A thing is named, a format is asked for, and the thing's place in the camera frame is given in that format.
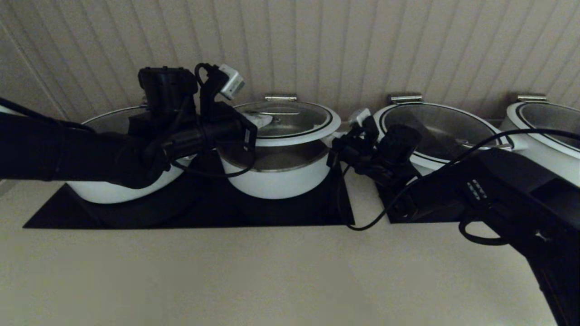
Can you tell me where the glass lid with white rim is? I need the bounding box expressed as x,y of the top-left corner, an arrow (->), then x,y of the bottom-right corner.
231,101 -> 341,148
504,102 -> 580,160

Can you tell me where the white round pot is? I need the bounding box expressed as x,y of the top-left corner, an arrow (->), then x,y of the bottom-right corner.
219,131 -> 348,200
498,131 -> 580,188
67,156 -> 193,204

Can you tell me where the black glass cooktop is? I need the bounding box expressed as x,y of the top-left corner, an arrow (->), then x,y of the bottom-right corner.
23,152 -> 355,229
375,174 -> 460,224

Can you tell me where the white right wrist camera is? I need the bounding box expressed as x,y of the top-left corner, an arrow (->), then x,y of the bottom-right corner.
348,108 -> 373,128

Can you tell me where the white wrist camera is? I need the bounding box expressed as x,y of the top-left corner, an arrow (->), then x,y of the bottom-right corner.
219,64 -> 246,101
348,108 -> 373,128

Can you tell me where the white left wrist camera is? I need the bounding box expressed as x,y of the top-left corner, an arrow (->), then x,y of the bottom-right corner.
219,64 -> 246,101

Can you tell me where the black left gripper cable loop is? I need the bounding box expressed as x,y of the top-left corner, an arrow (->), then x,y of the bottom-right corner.
170,147 -> 256,179

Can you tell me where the long black right arm cable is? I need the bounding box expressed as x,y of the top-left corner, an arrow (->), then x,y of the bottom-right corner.
336,128 -> 580,232

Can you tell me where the short black right arm cable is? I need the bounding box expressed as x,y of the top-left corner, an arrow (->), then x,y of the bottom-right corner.
459,212 -> 510,246

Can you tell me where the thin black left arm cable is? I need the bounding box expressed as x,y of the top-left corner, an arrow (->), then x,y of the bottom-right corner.
0,96 -> 97,133

